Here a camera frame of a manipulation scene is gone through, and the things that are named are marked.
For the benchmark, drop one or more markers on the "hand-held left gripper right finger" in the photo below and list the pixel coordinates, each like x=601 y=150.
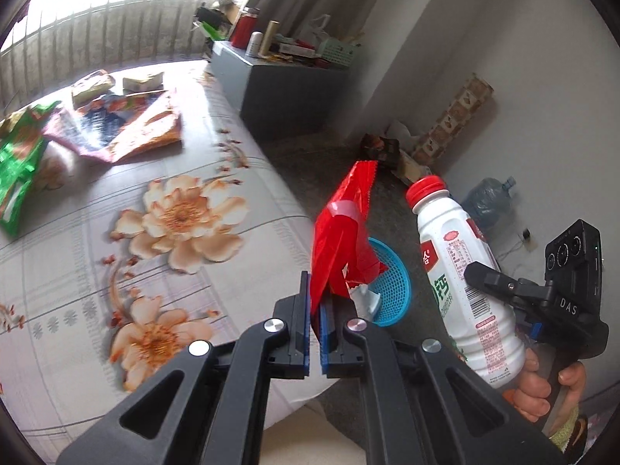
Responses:
x=325 y=344

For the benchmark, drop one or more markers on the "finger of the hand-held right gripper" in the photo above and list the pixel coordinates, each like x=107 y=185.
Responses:
x=503 y=288

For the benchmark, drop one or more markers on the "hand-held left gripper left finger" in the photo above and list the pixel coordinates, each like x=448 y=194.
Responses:
x=305 y=329

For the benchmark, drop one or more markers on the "white plastic milk bottle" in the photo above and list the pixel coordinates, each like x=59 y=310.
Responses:
x=455 y=252

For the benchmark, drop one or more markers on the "blue plastic basket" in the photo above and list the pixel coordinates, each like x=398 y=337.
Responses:
x=395 y=286

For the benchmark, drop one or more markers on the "red plastic wrapper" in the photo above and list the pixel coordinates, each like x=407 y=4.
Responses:
x=339 y=232

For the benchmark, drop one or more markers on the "person's right hand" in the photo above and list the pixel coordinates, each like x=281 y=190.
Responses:
x=533 y=392

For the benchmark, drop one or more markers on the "black power adapter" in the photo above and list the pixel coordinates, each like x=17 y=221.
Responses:
x=524 y=235

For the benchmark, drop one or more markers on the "large water jug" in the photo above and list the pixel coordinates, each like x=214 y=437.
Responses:
x=489 y=201

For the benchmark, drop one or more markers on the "patterned wallpaper roll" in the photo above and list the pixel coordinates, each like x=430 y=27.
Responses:
x=455 y=121

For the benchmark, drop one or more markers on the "dark snack bag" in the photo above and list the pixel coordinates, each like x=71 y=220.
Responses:
x=380 y=150

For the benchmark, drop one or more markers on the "grey cabinet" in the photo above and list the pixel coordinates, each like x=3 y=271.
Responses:
x=281 y=92

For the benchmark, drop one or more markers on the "plastic storage basket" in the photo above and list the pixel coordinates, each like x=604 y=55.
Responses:
x=339 y=53

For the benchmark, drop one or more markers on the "red white flat box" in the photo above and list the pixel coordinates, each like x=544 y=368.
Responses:
x=296 y=49

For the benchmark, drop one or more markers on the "small white bottle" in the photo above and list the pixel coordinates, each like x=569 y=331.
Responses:
x=254 y=44

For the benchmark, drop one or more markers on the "blue pink snack wrapper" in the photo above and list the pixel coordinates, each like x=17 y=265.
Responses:
x=101 y=123

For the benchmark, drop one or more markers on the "beige tube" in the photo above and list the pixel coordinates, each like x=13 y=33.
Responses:
x=269 y=38

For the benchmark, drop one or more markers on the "white plastic bag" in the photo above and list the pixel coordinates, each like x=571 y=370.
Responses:
x=320 y=28

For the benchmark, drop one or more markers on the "red thermos bottle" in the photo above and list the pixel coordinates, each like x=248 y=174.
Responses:
x=243 y=29

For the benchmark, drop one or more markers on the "black tool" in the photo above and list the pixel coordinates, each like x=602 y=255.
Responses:
x=208 y=22

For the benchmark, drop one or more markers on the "large green snack bag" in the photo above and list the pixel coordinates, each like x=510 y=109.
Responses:
x=19 y=169

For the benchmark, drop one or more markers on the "pile of clothes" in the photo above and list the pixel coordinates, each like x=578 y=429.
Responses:
x=228 y=0

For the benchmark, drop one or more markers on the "metal window railing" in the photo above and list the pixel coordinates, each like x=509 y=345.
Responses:
x=97 y=34

